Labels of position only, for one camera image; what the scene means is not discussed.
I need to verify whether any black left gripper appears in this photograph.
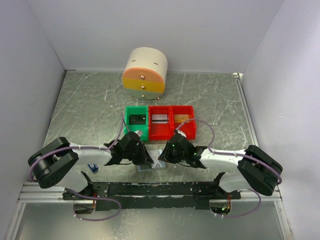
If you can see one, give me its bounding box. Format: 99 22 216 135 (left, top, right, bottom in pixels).
123 141 155 166

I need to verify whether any grey card holder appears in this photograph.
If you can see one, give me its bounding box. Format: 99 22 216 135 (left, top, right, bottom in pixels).
135 149 167 173

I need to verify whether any red double plastic bin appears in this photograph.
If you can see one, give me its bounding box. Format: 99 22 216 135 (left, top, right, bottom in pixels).
148 105 197 141

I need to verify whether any green plastic bin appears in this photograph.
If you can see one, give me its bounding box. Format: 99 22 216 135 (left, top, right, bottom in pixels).
124 106 149 142

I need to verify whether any blue card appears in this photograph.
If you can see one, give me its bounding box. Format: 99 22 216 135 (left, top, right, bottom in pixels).
87 163 99 173

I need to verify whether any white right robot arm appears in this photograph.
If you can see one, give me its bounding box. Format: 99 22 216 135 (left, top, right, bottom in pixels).
158 133 283 199

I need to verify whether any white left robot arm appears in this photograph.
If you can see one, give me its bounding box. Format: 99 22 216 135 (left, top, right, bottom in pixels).
28 131 154 200

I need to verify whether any white card with black stripe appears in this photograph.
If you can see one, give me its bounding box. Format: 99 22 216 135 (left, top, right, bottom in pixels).
151 114 169 124

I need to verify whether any black card in green bin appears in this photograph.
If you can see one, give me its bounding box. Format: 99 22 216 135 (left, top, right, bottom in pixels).
129 114 146 125

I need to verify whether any orange gold card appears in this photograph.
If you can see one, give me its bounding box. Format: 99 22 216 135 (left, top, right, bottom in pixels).
173 114 189 123

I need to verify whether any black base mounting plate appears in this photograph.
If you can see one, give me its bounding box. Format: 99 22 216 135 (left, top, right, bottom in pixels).
62 181 242 212

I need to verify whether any round three-drawer cabinet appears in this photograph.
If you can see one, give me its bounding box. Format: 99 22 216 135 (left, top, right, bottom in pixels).
122 47 168 100

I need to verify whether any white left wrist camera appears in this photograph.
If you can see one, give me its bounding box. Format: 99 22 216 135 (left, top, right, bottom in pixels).
135 130 143 139

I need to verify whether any aluminium rail frame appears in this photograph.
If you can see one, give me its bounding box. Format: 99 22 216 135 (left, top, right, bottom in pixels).
19 72 283 203

